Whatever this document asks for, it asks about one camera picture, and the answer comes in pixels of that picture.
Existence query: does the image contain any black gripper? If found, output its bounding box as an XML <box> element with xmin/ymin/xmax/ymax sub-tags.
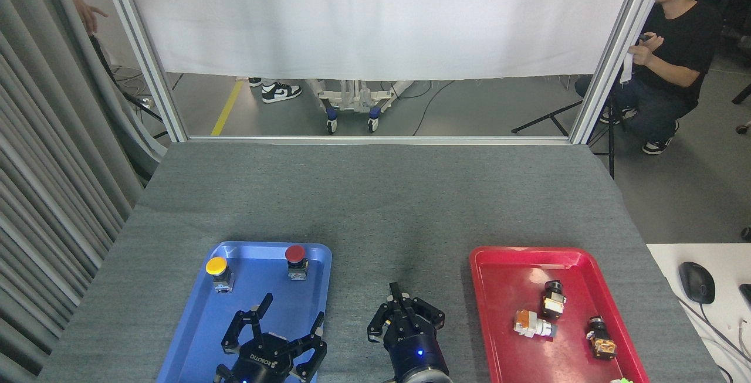
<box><xmin>221</xmin><ymin>293</ymin><xmax>328</xmax><ymax>383</ymax></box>
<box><xmin>367</xmin><ymin>282</ymin><xmax>450</xmax><ymax>379</ymax></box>

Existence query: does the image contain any red push button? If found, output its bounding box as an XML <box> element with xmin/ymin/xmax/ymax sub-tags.
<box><xmin>285</xmin><ymin>245</ymin><xmax>309</xmax><ymax>281</ymax></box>

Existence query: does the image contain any yellow push button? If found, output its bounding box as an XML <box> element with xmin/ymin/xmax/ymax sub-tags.
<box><xmin>205</xmin><ymin>256</ymin><xmax>235</xmax><ymax>294</ymax></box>

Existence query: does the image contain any blue plastic tray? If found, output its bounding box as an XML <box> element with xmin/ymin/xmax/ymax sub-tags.
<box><xmin>157</xmin><ymin>241</ymin><xmax>333</xmax><ymax>383</ymax></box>

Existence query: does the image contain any red plastic tray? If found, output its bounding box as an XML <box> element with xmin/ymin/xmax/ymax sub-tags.
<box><xmin>469</xmin><ymin>246</ymin><xmax>651</xmax><ymax>383</ymax></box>

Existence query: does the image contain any white wheeled stand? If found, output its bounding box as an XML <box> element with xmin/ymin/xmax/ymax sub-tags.
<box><xmin>303</xmin><ymin>78</ymin><xmax>418</xmax><ymax>135</ymax></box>

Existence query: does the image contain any black tripod stand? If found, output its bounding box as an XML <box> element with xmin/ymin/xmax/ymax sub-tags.
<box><xmin>88</xmin><ymin>34</ymin><xmax>167</xmax><ymax>140</ymax></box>
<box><xmin>510</xmin><ymin>93</ymin><xmax>628</xmax><ymax>179</ymax></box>

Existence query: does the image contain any white desk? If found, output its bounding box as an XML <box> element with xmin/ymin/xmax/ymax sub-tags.
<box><xmin>645</xmin><ymin>243</ymin><xmax>751</xmax><ymax>383</ymax></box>

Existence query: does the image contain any grey pleated curtain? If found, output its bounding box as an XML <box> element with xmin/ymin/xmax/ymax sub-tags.
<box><xmin>0</xmin><ymin>0</ymin><xmax>168</xmax><ymax>383</ymax></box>

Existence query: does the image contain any black computer mouse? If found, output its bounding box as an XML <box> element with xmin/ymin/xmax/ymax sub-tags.
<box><xmin>678</xmin><ymin>262</ymin><xmax>716</xmax><ymax>305</ymax></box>

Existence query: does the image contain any white hanging sheet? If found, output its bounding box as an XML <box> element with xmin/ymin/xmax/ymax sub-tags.
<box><xmin>117</xmin><ymin>0</ymin><xmax>644</xmax><ymax>82</ymax></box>

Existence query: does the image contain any black chair base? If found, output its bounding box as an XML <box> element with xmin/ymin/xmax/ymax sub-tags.
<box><xmin>732</xmin><ymin>83</ymin><xmax>751</xmax><ymax>135</ymax></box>

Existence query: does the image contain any white orange switch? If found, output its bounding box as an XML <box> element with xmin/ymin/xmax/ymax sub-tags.
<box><xmin>514</xmin><ymin>310</ymin><xmax>557</xmax><ymax>340</ymax></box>

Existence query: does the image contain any black knob switch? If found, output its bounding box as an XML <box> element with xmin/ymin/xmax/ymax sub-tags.
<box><xmin>541</xmin><ymin>280</ymin><xmax>567</xmax><ymax>319</ymax></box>

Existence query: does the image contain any silver frame crossbar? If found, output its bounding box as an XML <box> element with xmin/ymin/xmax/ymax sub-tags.
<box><xmin>188</xmin><ymin>135</ymin><xmax>573</xmax><ymax>145</ymax></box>

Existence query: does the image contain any black orange switch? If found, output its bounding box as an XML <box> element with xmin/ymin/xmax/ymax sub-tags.
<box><xmin>587</xmin><ymin>316</ymin><xmax>618</xmax><ymax>361</ymax></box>

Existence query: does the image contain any black floor cable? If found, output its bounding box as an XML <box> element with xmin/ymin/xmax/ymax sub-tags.
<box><xmin>412</xmin><ymin>80</ymin><xmax>464</xmax><ymax>136</ymax></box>

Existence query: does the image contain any silver frame post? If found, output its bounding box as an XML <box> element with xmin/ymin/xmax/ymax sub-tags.
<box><xmin>569</xmin><ymin>0</ymin><xmax>675</xmax><ymax>144</ymax></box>
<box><xmin>97</xmin><ymin>0</ymin><xmax>191</xmax><ymax>143</ymax></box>

